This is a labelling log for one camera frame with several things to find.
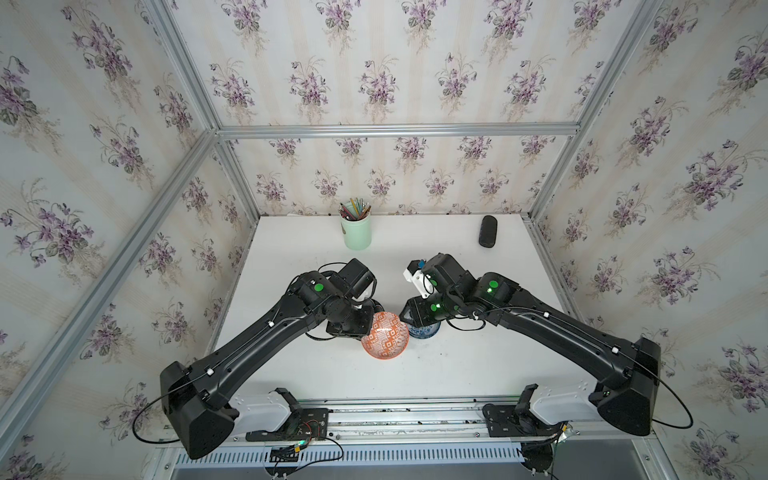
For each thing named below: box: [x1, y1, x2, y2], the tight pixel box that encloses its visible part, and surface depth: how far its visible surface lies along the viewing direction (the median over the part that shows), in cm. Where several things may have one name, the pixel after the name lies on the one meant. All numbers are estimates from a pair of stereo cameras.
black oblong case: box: [478, 215, 498, 248], surface depth 117 cm
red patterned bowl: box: [361, 311, 410, 360], surface depth 75 cm
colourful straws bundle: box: [339, 197, 372, 221], surface depth 106 cm
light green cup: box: [339, 212, 372, 250], surface depth 106 cm
